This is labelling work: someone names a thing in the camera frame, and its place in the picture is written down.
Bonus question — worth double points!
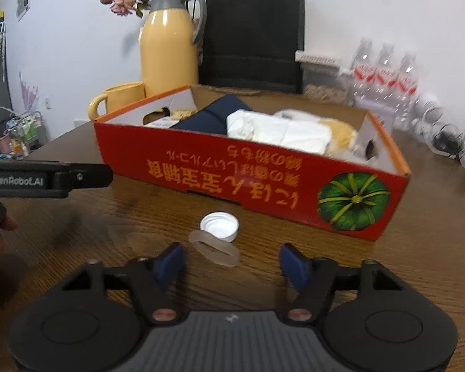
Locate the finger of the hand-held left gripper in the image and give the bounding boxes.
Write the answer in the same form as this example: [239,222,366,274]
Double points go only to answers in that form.
[67,163,114,197]

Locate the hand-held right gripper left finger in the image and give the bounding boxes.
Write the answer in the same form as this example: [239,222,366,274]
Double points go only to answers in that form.
[60,242,187,325]

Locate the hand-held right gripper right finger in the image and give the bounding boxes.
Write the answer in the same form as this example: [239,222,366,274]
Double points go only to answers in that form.
[279,242,408,325]

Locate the translucent silicone piece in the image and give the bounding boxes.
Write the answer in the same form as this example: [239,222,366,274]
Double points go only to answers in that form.
[188,229,240,268]

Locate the white bottle cap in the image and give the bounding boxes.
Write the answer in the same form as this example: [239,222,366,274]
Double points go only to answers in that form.
[199,211,240,241]

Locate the red orange cardboard box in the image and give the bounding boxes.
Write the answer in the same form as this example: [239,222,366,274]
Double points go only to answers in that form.
[92,84,412,243]

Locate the white packet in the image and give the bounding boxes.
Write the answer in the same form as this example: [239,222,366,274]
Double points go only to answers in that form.
[226,109,290,146]
[282,118,332,156]

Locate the white yellow plush toy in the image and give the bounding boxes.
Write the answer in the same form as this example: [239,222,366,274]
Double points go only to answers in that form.
[275,108,360,156]

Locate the navy blue cloth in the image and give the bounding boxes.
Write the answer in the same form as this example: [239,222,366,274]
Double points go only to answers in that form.
[176,95,255,137]

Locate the storage rack with items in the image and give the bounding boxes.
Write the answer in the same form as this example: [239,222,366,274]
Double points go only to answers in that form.
[0,110,43,156]

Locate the yellow mug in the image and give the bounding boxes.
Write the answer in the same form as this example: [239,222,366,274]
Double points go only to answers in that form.
[87,81,146,121]

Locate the yellow thermos jug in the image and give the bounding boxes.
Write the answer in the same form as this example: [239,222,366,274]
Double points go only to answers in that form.
[139,0,208,98]

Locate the white floral tin box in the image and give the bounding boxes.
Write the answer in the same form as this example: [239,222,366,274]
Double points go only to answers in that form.
[354,96,396,120]

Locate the clear seed container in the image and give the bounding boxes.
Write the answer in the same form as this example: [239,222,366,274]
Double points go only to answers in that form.
[295,50,352,104]

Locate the white round device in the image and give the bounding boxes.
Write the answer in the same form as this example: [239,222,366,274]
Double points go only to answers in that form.
[410,93,443,133]

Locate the black paper bag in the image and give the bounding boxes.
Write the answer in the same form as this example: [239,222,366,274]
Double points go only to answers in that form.
[198,0,306,95]

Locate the purple wall sticker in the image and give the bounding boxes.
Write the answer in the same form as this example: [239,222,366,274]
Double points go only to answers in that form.
[18,71,40,113]

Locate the grey cable bundle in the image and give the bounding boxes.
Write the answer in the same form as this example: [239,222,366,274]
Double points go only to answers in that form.
[422,108,465,172]

